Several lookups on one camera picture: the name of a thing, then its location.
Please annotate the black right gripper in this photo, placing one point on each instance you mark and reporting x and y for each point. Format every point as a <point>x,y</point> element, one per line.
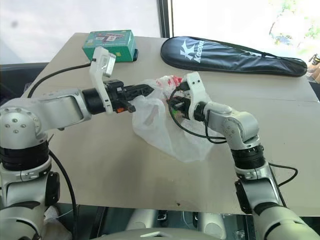
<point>182,105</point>

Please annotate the dark low cabinet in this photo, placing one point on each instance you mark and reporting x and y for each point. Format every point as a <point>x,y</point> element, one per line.
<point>15,75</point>

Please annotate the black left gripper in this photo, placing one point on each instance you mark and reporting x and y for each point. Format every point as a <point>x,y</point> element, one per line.
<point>116,96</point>

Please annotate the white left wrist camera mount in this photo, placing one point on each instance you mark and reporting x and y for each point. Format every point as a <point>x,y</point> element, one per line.
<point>98,75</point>

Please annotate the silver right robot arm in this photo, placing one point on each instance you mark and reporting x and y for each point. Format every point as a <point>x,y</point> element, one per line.
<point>240,122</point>

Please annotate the white crumpled cloth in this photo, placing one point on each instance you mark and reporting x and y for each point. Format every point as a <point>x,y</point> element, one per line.
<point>53,217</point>

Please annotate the dark window frame post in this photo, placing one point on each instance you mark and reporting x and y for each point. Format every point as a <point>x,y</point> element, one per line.
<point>165,17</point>

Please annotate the small black device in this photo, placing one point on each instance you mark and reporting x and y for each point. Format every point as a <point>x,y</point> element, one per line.
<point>135,54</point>

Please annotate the white rounded robot thigh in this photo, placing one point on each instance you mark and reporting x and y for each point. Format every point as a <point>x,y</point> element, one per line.
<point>212,225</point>
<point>140,221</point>

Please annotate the black racket cover bag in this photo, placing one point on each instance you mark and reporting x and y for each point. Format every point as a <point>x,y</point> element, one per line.
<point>225,57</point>

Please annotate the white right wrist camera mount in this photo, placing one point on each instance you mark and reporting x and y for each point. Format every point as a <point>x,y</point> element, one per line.
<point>197,87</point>

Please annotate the translucent white plastic bag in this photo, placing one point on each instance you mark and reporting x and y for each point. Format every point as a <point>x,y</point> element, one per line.
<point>160,130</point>

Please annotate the green cardboard box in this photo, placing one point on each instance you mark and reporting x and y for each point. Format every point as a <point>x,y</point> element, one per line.
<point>120,45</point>

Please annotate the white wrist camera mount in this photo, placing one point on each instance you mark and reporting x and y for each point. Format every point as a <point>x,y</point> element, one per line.
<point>197,87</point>
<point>98,75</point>

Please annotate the brown wooden rack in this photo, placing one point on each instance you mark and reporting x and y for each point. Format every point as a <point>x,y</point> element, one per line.
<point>315,71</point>

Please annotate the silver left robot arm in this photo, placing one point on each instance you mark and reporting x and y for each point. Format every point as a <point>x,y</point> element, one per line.
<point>62,107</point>

